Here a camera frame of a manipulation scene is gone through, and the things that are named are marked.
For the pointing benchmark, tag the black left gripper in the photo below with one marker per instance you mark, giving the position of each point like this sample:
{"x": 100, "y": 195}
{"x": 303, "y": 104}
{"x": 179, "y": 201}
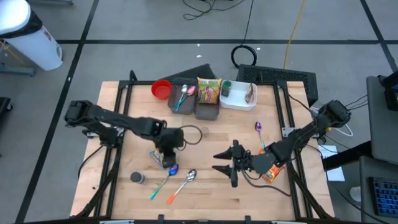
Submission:
{"x": 172, "y": 138}

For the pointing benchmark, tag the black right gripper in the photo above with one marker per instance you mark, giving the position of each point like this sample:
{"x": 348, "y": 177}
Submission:
{"x": 241, "y": 160}

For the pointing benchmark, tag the blue yellow ramen packet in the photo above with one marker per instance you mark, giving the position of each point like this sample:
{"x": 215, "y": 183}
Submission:
{"x": 154, "y": 157}

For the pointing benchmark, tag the white plastic bin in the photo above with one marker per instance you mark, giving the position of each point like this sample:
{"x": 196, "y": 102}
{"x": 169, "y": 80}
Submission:
{"x": 237, "y": 100}

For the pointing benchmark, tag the brown snack sachet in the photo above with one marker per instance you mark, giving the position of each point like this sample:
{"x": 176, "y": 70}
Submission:
{"x": 249, "y": 95}

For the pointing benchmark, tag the green lid spice jar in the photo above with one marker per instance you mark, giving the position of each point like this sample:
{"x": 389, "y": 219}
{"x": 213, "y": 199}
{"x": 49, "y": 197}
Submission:
{"x": 226, "y": 90}

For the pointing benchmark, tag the green ramen packet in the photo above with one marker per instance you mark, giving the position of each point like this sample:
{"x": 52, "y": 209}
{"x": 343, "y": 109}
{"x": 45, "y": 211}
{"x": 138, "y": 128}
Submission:
{"x": 209, "y": 91}

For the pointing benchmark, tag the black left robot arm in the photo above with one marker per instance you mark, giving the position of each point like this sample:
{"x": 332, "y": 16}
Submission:
{"x": 118, "y": 118}

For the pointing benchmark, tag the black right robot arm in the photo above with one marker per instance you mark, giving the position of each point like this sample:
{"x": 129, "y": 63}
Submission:
{"x": 295, "y": 140}

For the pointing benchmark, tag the black lid spice jar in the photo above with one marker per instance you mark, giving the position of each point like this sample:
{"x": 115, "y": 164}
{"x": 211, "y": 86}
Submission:
{"x": 137, "y": 177}

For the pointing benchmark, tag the small glass spice jar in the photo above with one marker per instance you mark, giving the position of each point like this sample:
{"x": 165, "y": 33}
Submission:
{"x": 204, "y": 132}

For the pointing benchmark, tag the orange ramen packet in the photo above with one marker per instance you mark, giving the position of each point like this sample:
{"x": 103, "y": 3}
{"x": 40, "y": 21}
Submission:
{"x": 273, "y": 175}

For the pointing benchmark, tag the grey translucent plastic bin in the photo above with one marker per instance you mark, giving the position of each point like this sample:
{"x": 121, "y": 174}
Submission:
{"x": 189, "y": 108}
{"x": 206, "y": 112}

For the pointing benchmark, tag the red plastic cup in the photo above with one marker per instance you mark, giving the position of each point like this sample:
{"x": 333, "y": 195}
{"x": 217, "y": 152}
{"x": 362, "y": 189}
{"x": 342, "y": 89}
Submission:
{"x": 161, "y": 89}

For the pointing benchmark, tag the white paper sheet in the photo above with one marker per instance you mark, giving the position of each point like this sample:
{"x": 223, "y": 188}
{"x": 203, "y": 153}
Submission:
{"x": 337, "y": 174}

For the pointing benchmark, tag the grey desk top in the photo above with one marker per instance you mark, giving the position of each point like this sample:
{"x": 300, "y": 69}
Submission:
{"x": 382, "y": 130}
{"x": 364, "y": 199}

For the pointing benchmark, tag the backlit keyboard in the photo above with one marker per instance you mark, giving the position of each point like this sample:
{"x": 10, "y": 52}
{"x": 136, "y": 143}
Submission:
{"x": 385, "y": 196}

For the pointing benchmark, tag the grey floor stand base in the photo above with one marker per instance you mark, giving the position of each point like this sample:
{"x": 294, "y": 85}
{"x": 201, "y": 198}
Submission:
{"x": 17, "y": 71}

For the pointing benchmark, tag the black desk device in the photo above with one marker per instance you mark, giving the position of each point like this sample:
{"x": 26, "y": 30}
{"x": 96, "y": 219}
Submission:
{"x": 392, "y": 96}

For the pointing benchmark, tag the white trash can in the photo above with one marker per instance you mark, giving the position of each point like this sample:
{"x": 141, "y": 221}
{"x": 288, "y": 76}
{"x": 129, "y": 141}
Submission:
{"x": 31, "y": 43}

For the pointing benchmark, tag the black aluminium table frame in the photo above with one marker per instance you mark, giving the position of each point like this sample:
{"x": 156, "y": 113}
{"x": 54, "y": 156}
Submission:
{"x": 141, "y": 82}

